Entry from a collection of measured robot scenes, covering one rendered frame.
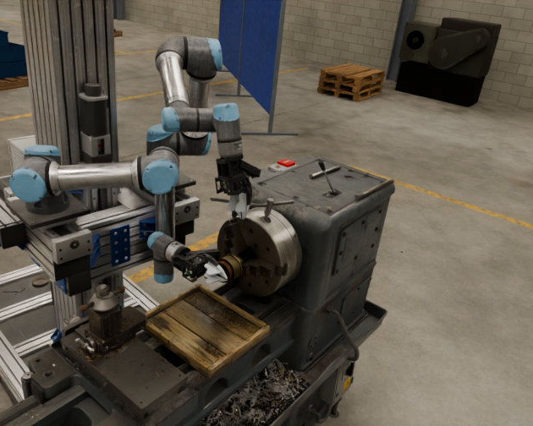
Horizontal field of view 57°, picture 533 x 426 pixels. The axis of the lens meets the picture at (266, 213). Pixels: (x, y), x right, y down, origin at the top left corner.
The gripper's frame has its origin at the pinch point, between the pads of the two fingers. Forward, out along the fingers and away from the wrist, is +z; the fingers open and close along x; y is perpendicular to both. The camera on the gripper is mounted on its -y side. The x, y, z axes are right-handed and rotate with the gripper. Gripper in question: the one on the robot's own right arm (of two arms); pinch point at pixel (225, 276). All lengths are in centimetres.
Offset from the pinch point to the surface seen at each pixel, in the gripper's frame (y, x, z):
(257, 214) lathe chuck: -20.1, 15.5, -4.7
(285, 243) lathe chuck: -20.1, 9.5, 8.9
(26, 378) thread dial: 60, -19, -22
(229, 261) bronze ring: -3.6, 3.7, -1.9
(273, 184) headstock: -42.3, 17.2, -15.4
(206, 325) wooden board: 5.6, -19.6, -2.7
